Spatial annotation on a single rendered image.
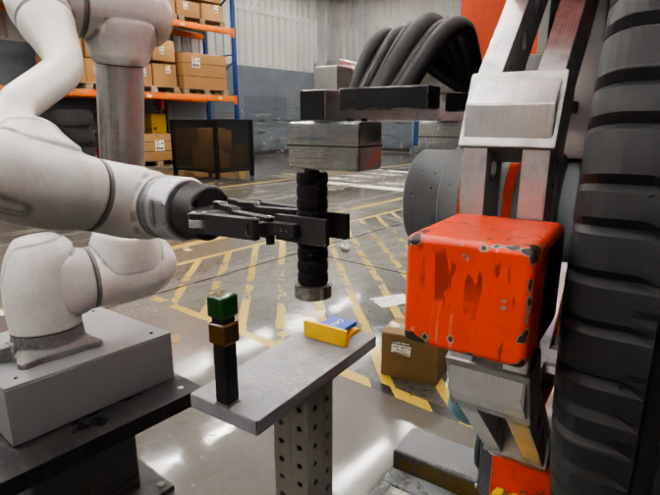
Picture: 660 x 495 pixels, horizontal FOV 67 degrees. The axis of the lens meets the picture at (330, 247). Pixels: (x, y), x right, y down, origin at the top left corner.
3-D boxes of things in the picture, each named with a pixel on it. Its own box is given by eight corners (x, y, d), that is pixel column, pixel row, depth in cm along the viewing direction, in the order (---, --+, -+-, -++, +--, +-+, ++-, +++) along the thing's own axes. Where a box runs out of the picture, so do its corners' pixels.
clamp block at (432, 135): (470, 154, 78) (472, 119, 76) (415, 152, 82) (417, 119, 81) (480, 152, 82) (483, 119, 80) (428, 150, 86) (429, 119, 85)
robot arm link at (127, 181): (186, 247, 76) (107, 238, 65) (123, 235, 84) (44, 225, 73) (197, 177, 76) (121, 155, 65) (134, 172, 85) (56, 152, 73)
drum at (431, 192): (578, 289, 53) (595, 152, 49) (395, 258, 64) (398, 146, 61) (595, 258, 64) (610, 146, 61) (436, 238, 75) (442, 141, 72)
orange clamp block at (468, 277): (556, 320, 35) (524, 372, 28) (448, 299, 39) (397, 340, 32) (568, 222, 33) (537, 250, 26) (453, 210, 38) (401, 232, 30)
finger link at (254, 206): (226, 229, 66) (232, 227, 67) (302, 236, 62) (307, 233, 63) (224, 199, 65) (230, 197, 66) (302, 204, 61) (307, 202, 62)
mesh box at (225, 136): (216, 179, 834) (213, 119, 811) (172, 174, 913) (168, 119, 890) (255, 175, 900) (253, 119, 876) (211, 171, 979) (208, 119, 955)
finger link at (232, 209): (220, 199, 65) (210, 201, 64) (276, 210, 57) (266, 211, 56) (222, 230, 66) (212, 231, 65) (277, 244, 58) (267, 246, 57)
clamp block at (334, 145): (358, 173, 50) (359, 118, 49) (287, 168, 55) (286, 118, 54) (382, 169, 54) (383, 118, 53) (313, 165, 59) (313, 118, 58)
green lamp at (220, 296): (223, 321, 85) (221, 299, 84) (206, 316, 87) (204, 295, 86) (239, 314, 88) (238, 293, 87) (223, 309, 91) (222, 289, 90)
